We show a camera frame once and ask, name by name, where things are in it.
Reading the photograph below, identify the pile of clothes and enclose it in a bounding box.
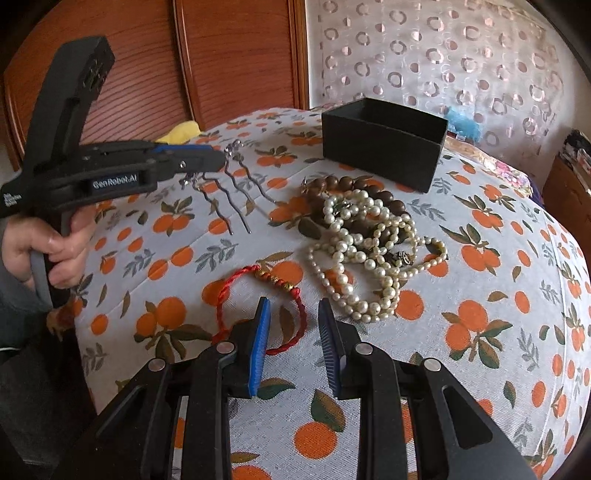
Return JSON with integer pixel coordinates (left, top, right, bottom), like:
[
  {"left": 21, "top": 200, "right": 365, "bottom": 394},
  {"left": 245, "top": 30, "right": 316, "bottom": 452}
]
[{"left": 560, "top": 128, "right": 591, "bottom": 168}]

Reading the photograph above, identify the silver hairpin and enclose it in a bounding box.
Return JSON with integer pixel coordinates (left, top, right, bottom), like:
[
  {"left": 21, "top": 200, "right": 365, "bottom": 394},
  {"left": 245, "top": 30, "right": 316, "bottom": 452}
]
[
  {"left": 231, "top": 138, "right": 288, "bottom": 205},
  {"left": 224, "top": 147, "right": 253, "bottom": 234},
  {"left": 179, "top": 173, "right": 235, "bottom": 236}
]

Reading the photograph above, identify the person's left hand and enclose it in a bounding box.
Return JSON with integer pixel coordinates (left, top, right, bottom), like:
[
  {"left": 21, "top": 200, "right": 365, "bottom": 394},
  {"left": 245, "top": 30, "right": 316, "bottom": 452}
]
[{"left": 0, "top": 209, "right": 95, "bottom": 297}]

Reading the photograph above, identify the wooden wardrobe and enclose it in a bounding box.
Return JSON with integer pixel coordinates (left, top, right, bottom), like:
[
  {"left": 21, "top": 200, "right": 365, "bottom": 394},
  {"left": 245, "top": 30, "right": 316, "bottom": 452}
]
[{"left": 0, "top": 0, "right": 311, "bottom": 172}]

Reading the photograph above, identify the orange fruit print cloth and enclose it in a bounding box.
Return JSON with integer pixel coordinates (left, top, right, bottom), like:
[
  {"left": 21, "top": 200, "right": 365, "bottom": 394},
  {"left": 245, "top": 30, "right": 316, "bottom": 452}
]
[{"left": 74, "top": 107, "right": 591, "bottom": 480}]

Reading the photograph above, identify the wooden cabinet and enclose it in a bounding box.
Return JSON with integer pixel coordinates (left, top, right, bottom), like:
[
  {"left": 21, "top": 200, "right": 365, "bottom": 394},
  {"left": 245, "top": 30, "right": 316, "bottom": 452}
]
[{"left": 540, "top": 152, "right": 591, "bottom": 220}]

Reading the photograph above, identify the floral quilt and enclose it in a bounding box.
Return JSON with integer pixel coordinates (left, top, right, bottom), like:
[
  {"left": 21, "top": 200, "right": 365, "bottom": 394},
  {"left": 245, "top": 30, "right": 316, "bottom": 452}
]
[{"left": 442, "top": 137, "right": 537, "bottom": 200}]

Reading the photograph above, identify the red string bracelet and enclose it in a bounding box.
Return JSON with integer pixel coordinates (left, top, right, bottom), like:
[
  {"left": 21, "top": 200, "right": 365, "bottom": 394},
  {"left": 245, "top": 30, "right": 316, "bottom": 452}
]
[{"left": 211, "top": 265, "right": 308, "bottom": 356}]

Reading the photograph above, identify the circle pattern wall curtain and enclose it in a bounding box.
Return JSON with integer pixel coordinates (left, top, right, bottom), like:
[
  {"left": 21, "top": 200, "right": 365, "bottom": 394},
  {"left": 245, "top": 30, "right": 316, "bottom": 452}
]
[{"left": 305, "top": 0, "right": 570, "bottom": 182}]

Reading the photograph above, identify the white pearl necklace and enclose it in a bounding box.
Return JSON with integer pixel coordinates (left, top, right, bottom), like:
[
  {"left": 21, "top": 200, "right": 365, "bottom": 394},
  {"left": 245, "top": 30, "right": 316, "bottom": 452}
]
[{"left": 308, "top": 188, "right": 448, "bottom": 322}]

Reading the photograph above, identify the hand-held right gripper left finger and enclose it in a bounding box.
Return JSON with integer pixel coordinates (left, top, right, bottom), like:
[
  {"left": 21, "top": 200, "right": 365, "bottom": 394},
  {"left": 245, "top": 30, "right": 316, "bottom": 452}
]
[{"left": 51, "top": 296, "right": 271, "bottom": 480}]

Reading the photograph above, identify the black cardboard box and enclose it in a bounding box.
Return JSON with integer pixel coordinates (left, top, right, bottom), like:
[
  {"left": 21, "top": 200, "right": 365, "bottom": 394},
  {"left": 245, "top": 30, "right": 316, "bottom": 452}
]
[{"left": 321, "top": 97, "right": 450, "bottom": 193}]

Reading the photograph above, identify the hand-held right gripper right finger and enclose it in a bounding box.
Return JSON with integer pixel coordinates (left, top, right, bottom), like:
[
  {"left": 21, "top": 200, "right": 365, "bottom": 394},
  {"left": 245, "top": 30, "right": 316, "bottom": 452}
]
[{"left": 318, "top": 298, "right": 539, "bottom": 480}]

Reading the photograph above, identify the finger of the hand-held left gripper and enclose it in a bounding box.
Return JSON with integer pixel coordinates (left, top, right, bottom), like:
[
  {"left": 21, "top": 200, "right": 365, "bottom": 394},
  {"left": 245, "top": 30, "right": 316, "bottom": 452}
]
[
  {"left": 147, "top": 151, "right": 228, "bottom": 183},
  {"left": 79, "top": 141, "right": 214, "bottom": 161}
]

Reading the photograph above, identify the brown wooden bead bracelet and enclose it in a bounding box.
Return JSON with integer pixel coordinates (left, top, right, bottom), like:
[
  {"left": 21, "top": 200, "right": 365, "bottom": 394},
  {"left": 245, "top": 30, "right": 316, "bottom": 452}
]
[{"left": 301, "top": 174, "right": 416, "bottom": 245}]

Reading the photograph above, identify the yellow plush toy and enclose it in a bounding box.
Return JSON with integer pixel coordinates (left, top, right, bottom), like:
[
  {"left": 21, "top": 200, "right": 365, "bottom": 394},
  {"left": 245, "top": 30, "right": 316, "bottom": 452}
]
[{"left": 154, "top": 121, "right": 201, "bottom": 144}]

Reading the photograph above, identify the blue plastic bag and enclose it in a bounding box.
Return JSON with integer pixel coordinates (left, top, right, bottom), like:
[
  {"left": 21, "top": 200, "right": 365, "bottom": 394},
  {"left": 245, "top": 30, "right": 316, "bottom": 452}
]
[{"left": 444, "top": 107, "right": 482, "bottom": 140}]

